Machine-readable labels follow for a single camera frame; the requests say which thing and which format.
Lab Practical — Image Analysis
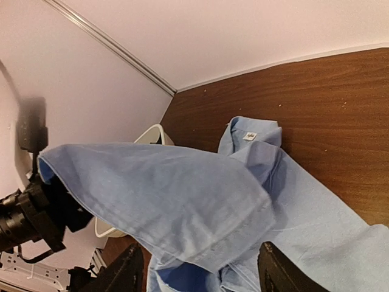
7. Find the left aluminium corner post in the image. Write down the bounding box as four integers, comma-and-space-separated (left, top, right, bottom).
44, 0, 177, 97

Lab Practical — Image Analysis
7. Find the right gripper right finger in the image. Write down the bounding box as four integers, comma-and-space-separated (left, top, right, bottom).
257, 242, 327, 292

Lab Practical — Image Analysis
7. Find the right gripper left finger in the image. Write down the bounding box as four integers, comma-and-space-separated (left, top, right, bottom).
91, 244, 143, 292

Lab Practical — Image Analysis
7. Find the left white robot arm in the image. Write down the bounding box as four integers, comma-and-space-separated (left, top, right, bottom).
1, 176, 105, 291

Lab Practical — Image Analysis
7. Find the light blue shirt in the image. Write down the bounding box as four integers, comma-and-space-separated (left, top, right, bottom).
38, 117, 388, 291

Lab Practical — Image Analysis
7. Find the white plastic basket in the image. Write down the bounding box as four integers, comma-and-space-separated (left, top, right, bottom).
94, 124, 174, 238

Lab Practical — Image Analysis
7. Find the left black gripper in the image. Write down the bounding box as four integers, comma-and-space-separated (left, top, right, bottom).
1, 176, 94, 252

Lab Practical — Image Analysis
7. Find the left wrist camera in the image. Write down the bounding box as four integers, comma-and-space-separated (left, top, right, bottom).
16, 97, 48, 153

